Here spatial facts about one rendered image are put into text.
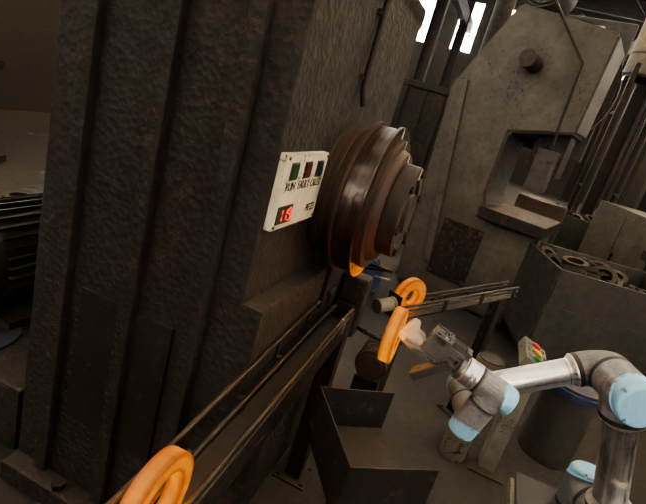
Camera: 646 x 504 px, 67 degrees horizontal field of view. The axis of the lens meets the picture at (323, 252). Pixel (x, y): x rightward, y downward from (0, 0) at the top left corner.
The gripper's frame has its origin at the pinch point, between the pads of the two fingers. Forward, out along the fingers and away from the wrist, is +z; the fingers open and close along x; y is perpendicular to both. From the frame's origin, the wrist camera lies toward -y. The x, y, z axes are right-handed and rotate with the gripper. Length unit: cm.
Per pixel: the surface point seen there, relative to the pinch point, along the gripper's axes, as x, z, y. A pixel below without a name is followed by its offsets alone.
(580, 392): -108, -88, -21
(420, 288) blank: -70, -1, -11
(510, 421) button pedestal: -83, -66, -42
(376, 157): -3.9, 30.0, 35.1
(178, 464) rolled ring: 67, 18, -12
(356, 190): 1.0, 29.0, 26.0
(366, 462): 24.8, -12.2, -21.7
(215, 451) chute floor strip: 46, 17, -28
